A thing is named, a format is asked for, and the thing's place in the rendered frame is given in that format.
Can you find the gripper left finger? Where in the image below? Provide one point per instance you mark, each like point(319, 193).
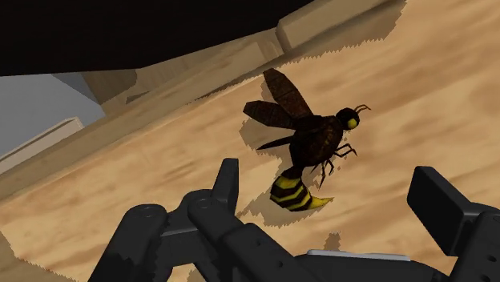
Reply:
point(218, 230)

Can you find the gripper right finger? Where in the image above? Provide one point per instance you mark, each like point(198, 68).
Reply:
point(453, 211)

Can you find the brown and yellow wasp toy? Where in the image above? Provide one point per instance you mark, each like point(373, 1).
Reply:
point(308, 140)

